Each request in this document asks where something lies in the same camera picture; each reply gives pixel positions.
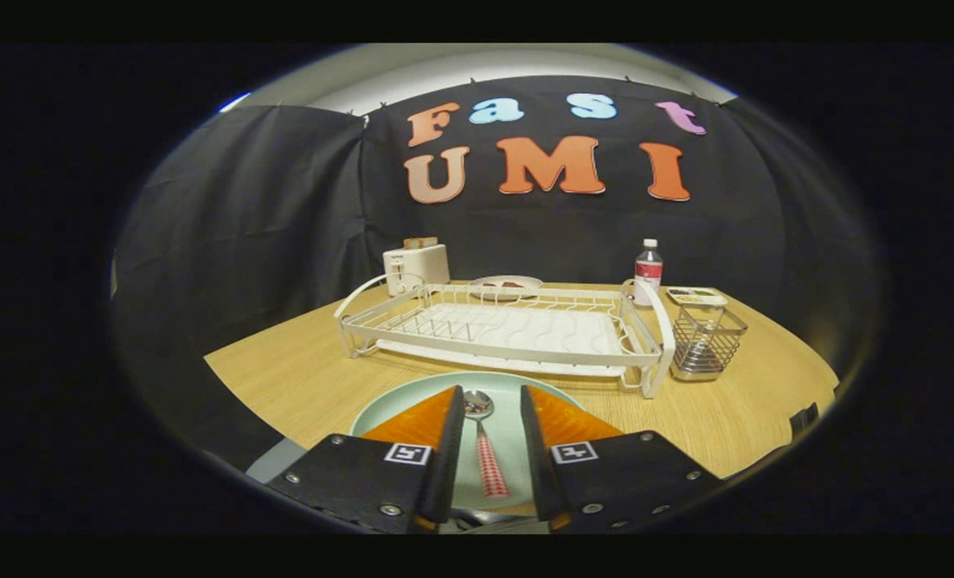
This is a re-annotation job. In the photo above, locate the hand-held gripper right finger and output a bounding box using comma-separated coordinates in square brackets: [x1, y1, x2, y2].
[520, 385, 723, 535]

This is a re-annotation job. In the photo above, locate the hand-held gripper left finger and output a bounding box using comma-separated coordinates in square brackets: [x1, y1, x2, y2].
[264, 385, 466, 535]

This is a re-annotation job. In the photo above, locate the spoon with red checkered handle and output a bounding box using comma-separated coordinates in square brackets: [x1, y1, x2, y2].
[463, 389, 512, 499]

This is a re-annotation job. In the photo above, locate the light green plate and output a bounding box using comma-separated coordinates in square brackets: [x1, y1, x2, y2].
[350, 370, 586, 511]

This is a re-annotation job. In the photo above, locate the white wire dish rack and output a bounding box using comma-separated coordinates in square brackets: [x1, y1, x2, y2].
[334, 273, 677, 400]

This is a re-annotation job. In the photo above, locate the metal wire basket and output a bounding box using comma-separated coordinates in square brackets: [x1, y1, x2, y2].
[670, 303, 749, 381]

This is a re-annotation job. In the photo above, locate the white oval plate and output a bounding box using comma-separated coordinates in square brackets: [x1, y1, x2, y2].
[469, 275, 544, 302]

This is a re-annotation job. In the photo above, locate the white toaster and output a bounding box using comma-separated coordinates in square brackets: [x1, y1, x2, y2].
[382, 243, 451, 297]

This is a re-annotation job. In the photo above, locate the clear bottle with red label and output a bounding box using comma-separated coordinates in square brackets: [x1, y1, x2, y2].
[634, 238, 664, 307]

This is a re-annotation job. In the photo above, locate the white divided tray with beans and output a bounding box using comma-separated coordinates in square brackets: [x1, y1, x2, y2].
[667, 287, 729, 307]

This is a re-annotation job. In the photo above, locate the black block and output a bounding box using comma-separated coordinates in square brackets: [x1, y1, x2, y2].
[789, 403, 821, 438]

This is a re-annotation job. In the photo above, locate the black backdrop cloth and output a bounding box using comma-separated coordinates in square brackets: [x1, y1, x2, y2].
[112, 76, 883, 450]

